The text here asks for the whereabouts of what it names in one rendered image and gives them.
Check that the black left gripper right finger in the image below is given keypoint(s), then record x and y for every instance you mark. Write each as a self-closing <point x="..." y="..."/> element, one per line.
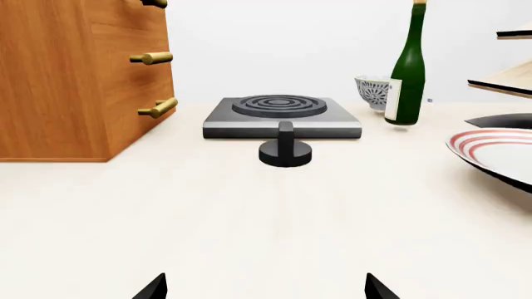
<point x="377" y="289"/>

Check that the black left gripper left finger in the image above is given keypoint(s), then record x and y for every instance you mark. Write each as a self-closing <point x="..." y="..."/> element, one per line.
<point x="157" y="289"/>

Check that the black stove knob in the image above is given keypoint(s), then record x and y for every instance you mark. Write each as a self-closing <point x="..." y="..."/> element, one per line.
<point x="285" y="150"/>

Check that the grey single-burner stove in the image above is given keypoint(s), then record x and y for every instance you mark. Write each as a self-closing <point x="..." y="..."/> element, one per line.
<point x="281" y="118"/>

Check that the red striped white plate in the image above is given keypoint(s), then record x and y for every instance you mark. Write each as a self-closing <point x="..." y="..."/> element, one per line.
<point x="494" y="152"/>

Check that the patterned white blue bowl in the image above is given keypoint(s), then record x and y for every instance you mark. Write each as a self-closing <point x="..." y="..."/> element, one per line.
<point x="373" y="92"/>

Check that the black plate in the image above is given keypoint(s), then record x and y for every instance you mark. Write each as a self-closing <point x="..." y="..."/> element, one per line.
<point x="503" y="121"/>

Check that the green wine bottle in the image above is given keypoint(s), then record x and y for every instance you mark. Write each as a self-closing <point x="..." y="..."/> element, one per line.
<point x="407" y="71"/>

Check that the wooden drawer cabinet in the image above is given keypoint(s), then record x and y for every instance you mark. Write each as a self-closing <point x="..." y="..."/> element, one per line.
<point x="66" y="81"/>

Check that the light wooden shelf board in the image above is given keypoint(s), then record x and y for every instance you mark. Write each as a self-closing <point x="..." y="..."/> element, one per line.
<point x="508" y="79"/>

